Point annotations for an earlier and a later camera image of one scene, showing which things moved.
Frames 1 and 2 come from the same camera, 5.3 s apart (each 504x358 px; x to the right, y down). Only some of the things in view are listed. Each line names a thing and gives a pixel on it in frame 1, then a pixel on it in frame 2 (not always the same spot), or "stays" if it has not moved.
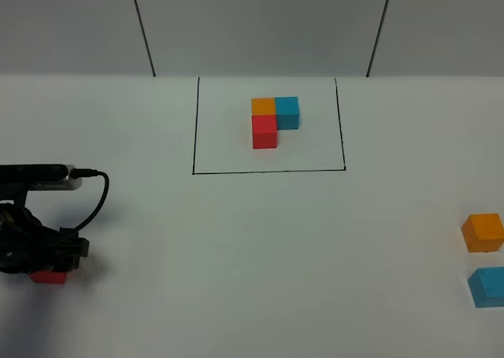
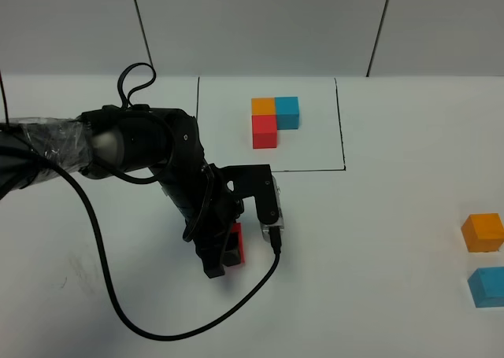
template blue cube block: (287, 112) stays
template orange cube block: (263, 106) stays
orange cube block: (483, 232) stays
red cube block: (48, 276) -> (236, 227)
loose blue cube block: (487, 287) stays
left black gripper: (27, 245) -> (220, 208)
